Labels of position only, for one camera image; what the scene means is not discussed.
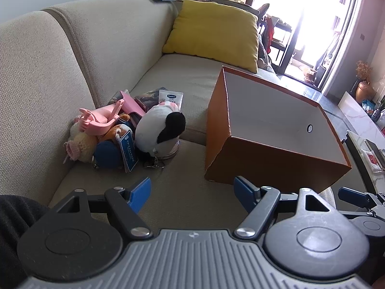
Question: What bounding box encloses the beige fabric sofa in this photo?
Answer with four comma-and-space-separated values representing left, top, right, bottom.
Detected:
0, 0, 305, 226

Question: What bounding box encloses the printed picture card box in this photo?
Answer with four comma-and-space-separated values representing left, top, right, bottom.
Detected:
135, 87, 166, 112

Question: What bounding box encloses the white marble tv cabinet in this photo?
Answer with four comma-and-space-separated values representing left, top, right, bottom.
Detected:
338, 92, 385, 148

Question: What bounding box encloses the copper vase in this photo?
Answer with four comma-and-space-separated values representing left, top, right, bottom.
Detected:
355, 80, 375, 104

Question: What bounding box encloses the black trouser leg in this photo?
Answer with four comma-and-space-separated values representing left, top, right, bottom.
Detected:
0, 195, 50, 288

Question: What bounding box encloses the yellow cushion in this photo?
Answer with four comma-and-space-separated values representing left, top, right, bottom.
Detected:
162, 0, 258, 73

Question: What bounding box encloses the white black plush penguin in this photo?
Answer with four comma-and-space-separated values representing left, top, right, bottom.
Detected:
135, 101, 186, 157

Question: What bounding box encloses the brown plush toy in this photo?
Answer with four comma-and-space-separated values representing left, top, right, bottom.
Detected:
98, 113, 133, 144

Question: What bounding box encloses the blue plush keychain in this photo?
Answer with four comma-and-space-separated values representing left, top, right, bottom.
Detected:
91, 140, 123, 170

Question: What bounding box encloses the cream knitted plush doll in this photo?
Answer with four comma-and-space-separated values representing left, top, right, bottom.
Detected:
64, 122, 98, 163

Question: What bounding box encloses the pink plastic toy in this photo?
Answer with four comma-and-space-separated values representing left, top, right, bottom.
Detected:
79, 99, 125, 136

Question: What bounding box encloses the black dining chair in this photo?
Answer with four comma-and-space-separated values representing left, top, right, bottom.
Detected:
257, 3, 301, 74

